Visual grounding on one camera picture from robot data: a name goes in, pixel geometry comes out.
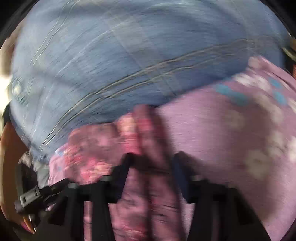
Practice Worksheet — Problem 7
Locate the lilac flowered bedsheet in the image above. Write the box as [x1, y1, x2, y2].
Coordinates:
[158, 56, 295, 240]

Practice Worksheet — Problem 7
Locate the person's left hand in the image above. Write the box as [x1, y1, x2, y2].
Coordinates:
[1, 122, 35, 234]

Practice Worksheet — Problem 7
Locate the purple floral garment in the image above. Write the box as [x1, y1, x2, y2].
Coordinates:
[48, 105, 186, 240]

